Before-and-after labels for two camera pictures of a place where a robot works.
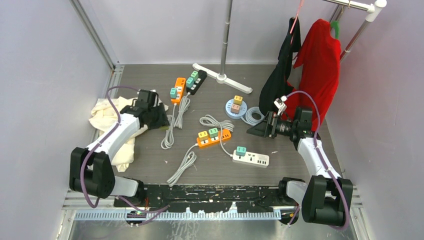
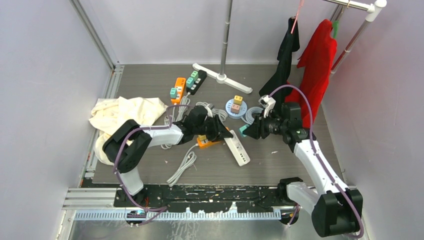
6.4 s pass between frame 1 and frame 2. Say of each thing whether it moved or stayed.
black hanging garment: stayed
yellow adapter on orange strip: stayed
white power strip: moved
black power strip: stayed
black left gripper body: moved
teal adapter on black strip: stayed
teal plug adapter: moved
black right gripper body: stayed
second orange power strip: stayed
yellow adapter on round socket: stayed
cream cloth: stayed
